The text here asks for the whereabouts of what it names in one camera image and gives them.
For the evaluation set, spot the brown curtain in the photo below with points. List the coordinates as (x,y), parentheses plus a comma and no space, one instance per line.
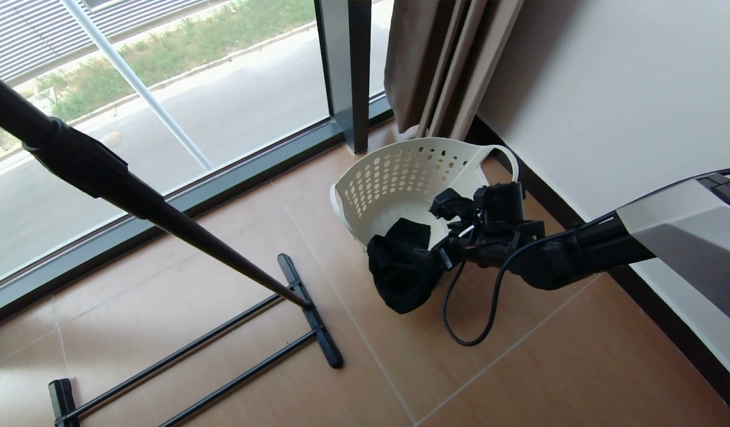
(412,59)

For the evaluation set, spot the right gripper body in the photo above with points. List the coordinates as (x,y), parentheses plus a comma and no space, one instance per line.
(483,249)

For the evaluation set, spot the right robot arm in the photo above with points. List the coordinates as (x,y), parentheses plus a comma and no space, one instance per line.
(667,237)

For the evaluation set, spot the black clothes rack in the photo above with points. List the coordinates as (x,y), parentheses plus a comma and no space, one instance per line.
(104,172)

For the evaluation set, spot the white laundry basket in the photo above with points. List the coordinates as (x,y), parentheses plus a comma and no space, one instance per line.
(400,172)

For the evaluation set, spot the window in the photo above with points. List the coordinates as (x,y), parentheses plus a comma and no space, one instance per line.
(341,71)

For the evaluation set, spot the heap of clothes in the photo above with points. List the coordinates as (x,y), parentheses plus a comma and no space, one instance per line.
(400,267)

